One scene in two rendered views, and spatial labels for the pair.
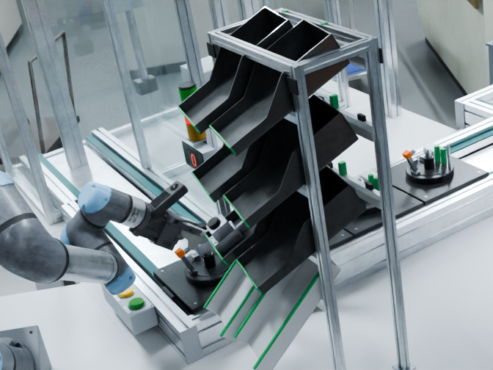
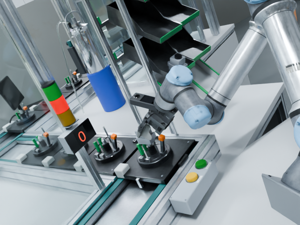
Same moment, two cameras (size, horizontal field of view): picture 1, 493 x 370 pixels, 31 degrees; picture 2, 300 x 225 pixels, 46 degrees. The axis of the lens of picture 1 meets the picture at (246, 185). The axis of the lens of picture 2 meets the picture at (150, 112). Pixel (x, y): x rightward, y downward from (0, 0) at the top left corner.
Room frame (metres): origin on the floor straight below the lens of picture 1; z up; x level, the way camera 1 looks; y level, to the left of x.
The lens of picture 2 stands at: (2.34, 1.28, 1.68)
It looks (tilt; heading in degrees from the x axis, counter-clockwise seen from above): 24 degrees down; 250
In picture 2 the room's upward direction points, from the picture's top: 24 degrees counter-clockwise
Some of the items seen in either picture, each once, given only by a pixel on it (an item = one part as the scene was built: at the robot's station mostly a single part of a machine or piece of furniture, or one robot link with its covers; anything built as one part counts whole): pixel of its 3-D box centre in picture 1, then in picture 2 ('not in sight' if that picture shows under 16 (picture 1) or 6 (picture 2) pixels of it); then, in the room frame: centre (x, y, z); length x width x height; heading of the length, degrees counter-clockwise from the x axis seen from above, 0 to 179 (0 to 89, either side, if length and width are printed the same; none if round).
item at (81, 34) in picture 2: not in sight; (84, 41); (1.77, -0.85, 1.32); 0.14 x 0.14 x 0.38
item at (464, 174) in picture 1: (428, 160); not in sight; (2.29, -0.54, 1.01); 0.24 x 0.24 x 0.13; 25
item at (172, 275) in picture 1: (212, 274); (156, 158); (1.98, 0.13, 0.96); 0.24 x 0.24 x 0.02; 25
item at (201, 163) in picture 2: (136, 305); (201, 164); (1.90, 0.33, 0.96); 0.04 x 0.04 x 0.02
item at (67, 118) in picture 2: (196, 129); (66, 116); (2.20, 0.11, 1.29); 0.05 x 0.05 x 0.05
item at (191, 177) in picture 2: (126, 293); (192, 177); (1.96, 0.36, 0.96); 0.04 x 0.04 x 0.02
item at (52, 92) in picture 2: (188, 95); (52, 91); (2.20, 0.11, 1.39); 0.05 x 0.05 x 0.05
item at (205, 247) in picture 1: (207, 235); (142, 133); (1.98, 0.12, 1.08); 0.08 x 0.04 x 0.07; 115
